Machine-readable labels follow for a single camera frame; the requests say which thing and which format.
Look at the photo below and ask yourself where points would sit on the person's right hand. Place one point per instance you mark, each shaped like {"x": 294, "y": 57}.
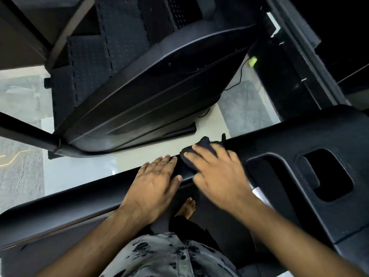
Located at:
{"x": 222, "y": 181}

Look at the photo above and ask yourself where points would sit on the grey patterned shirt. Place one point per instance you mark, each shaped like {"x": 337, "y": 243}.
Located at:
{"x": 170, "y": 256}

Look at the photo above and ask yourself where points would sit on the person's left hand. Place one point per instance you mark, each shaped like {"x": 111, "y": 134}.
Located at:
{"x": 150, "y": 193}

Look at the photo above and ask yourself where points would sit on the black gym machine frame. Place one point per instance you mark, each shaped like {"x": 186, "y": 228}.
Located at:
{"x": 305, "y": 48}

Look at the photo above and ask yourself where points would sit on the person's right forearm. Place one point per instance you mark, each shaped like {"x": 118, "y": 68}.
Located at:
{"x": 291, "y": 245}

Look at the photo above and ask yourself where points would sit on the person's left forearm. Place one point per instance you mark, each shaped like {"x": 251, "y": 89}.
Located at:
{"x": 95, "y": 248}

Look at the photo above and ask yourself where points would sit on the person's bare foot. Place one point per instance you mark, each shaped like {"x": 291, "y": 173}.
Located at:
{"x": 186, "y": 207}

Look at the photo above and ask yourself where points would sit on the black trousers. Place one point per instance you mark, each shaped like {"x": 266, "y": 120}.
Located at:
{"x": 193, "y": 233}

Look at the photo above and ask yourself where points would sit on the small green plug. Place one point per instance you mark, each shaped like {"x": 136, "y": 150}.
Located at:
{"x": 253, "y": 61}

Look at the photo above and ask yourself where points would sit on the person's left little finger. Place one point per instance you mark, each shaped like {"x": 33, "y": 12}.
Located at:
{"x": 145, "y": 169}

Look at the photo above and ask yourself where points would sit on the dark cleaning cloth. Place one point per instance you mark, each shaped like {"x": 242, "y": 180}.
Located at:
{"x": 207, "y": 144}

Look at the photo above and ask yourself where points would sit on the black treadmill frame with handrail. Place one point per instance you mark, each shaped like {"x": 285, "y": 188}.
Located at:
{"x": 288, "y": 158}

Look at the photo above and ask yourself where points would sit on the person's left thumb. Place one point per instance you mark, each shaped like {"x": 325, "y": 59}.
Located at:
{"x": 176, "y": 184}

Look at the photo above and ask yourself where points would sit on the person's right thumb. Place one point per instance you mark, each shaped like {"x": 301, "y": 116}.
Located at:
{"x": 197, "y": 178}

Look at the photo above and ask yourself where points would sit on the person's left middle finger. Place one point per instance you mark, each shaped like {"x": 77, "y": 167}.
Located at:
{"x": 164, "y": 164}

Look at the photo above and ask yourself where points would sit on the black stair climber machine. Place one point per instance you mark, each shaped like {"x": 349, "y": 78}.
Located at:
{"x": 150, "y": 89}

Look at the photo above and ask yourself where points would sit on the person's right middle finger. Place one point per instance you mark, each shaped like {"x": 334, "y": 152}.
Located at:
{"x": 206, "y": 151}

